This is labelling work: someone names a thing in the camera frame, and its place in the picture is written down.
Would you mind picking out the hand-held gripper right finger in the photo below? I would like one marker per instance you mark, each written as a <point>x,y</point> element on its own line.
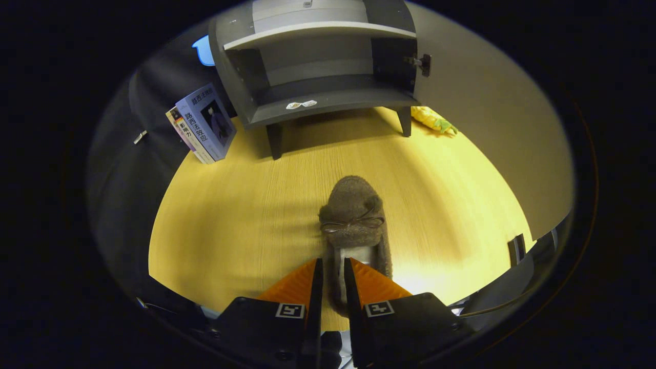
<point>351,307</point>

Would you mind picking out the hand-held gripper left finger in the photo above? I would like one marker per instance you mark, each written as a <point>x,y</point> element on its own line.
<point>315,307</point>

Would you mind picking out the brown fuzzy shoe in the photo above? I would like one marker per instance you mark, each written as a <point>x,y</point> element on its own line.
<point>353,210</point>

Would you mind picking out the yellow corn toy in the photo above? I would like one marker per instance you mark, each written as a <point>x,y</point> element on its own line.
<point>433,120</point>

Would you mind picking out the blue book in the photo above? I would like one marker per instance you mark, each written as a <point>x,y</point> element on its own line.
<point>210,123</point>

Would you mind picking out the black backdrop cloth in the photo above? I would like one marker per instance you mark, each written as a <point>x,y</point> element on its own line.
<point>123,179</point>

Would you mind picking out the white clip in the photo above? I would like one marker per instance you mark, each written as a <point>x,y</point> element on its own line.
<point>140,137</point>

